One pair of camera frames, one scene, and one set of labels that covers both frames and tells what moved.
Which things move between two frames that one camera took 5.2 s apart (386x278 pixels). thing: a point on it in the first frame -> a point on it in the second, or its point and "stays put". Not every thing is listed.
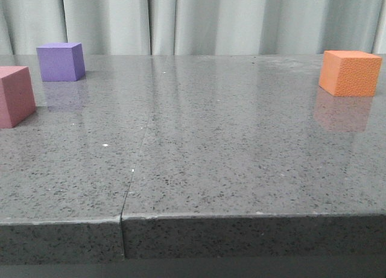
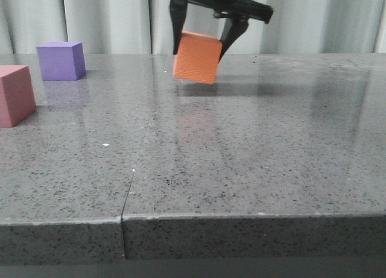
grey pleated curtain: [194, 22] stays put
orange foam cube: [350, 73] -> [197, 57]
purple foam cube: [61, 61] stays put
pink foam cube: [17, 96] stays put
